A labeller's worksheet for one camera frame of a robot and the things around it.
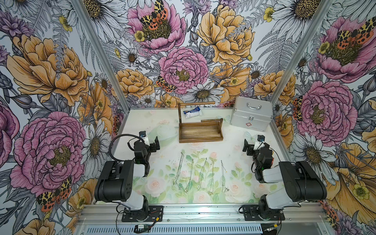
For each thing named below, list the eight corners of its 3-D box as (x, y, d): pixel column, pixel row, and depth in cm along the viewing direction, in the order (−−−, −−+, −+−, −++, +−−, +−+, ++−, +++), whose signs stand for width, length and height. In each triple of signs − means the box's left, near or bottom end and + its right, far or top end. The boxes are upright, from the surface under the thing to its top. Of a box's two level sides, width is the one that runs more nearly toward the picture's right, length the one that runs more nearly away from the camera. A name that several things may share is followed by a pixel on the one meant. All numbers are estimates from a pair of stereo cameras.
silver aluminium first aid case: (229, 126, 113) (234, 110, 101) (231, 111, 124) (236, 95, 111) (264, 132, 109) (273, 117, 97) (263, 117, 120) (271, 101, 107)
